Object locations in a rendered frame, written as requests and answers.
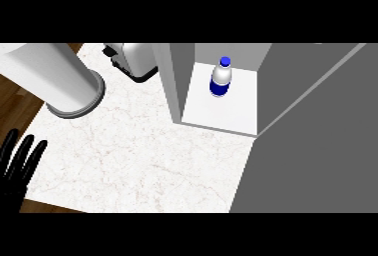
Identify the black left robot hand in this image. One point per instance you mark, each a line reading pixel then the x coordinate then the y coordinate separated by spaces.
pixel 13 173

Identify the grey cabinet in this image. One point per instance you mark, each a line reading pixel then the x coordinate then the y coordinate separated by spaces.
pixel 216 100

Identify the blue capped water bottle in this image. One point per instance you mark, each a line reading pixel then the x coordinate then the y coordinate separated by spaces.
pixel 221 78

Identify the dark grey cabinet door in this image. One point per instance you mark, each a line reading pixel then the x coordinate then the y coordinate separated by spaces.
pixel 315 140

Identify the silver and black toaster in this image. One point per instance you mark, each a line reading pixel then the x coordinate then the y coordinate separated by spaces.
pixel 134 60

